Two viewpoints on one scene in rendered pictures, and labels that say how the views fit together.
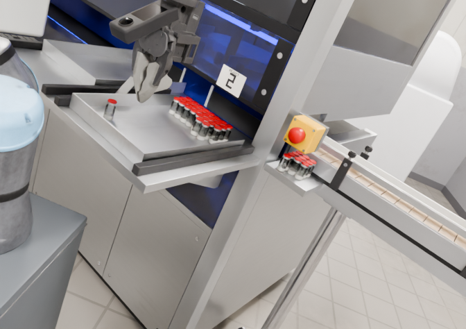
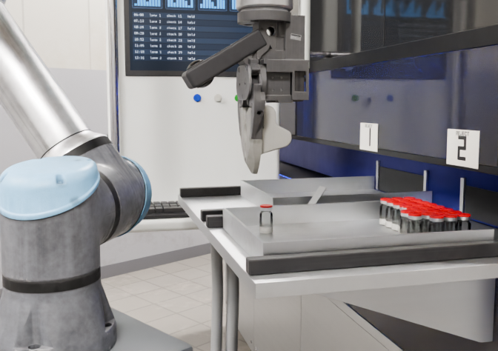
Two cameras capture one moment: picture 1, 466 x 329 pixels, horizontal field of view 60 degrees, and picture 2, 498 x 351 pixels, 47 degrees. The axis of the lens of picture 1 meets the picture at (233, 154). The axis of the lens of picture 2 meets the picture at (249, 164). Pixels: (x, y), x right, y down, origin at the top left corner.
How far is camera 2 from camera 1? 0.43 m
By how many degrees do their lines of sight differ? 47
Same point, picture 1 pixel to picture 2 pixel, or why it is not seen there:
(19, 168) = (60, 245)
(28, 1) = not seen: hidden behind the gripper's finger
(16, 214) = (68, 314)
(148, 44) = (241, 90)
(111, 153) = (236, 258)
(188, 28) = (288, 53)
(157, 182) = (278, 281)
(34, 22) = not seen: hidden behind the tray
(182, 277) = not seen: outside the picture
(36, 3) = (263, 161)
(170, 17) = (250, 43)
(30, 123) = (61, 184)
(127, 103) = (311, 218)
